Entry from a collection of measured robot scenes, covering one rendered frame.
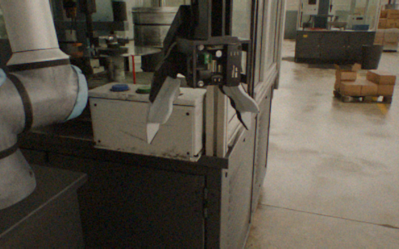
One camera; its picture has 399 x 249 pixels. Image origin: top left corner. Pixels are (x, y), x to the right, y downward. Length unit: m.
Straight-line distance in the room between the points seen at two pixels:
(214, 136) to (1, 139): 0.43
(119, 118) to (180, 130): 0.16
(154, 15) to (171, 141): 1.15
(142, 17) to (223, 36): 1.49
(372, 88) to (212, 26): 4.22
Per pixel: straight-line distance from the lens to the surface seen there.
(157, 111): 0.41
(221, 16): 0.36
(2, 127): 0.65
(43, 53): 0.70
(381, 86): 4.59
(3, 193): 0.67
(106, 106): 0.81
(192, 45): 0.35
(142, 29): 1.85
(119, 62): 1.19
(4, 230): 0.62
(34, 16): 0.71
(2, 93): 0.65
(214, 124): 0.76
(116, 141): 0.82
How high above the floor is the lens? 1.08
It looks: 19 degrees down
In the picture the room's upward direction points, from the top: straight up
